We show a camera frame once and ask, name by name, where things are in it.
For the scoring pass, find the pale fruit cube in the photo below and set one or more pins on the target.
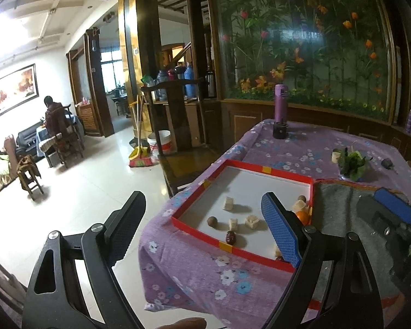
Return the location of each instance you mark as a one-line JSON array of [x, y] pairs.
[[233, 224]]

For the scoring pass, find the purple thermos bottle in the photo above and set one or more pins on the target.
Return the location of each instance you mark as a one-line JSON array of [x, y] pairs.
[[281, 99]]

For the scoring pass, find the orange tangerine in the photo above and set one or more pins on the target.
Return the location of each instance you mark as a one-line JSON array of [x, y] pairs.
[[303, 217]]

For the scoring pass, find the yellow broom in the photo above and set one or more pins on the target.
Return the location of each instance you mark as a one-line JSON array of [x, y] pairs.
[[140, 156]]

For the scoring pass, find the brown longan in tray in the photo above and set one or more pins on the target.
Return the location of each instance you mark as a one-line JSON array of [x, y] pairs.
[[212, 221]]

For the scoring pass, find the dark wooden chair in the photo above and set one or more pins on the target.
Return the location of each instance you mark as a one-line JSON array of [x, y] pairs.
[[195, 125]]

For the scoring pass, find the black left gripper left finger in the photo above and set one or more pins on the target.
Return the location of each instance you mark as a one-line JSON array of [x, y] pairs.
[[121, 226]]

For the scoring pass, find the large pale fruit chunk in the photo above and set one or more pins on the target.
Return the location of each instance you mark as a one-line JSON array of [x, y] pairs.
[[252, 221]]

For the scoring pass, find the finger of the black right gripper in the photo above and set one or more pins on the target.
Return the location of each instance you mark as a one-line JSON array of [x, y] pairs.
[[394, 204]]

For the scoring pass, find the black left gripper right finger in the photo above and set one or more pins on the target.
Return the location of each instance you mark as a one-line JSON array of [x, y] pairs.
[[284, 227]]

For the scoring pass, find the brown kiwi fruit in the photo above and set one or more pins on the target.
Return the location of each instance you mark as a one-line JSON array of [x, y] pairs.
[[301, 198]]

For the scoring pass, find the small pale fruit chunk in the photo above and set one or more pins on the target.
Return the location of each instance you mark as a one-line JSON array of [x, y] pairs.
[[228, 204]]

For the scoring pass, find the floral glass partition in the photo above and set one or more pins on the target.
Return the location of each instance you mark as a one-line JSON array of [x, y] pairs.
[[334, 54]]

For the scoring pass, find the dark red jujube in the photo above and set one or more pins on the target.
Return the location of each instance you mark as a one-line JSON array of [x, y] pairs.
[[231, 238]]

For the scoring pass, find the framed wall painting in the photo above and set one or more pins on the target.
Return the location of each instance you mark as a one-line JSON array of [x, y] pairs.
[[17, 88]]

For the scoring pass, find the small black device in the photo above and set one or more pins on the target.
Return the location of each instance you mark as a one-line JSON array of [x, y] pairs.
[[388, 164]]

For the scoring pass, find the seated person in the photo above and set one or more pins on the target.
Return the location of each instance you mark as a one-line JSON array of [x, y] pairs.
[[55, 118]]

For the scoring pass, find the person's right hand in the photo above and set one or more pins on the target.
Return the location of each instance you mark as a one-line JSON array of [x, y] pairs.
[[188, 323]]

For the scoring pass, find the green leafy vegetable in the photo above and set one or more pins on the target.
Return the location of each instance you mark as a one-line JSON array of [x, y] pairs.
[[352, 165]]

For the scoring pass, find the purple floral tablecloth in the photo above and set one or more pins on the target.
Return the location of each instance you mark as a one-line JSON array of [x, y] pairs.
[[180, 271]]

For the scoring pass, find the wooden stool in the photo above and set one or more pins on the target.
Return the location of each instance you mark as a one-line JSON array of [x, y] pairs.
[[28, 175]]

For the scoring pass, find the red framed white tray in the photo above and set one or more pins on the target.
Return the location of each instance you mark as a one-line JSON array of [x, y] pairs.
[[246, 183]]

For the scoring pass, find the white plastic bucket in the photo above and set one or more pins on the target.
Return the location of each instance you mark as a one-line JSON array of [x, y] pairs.
[[166, 141]]

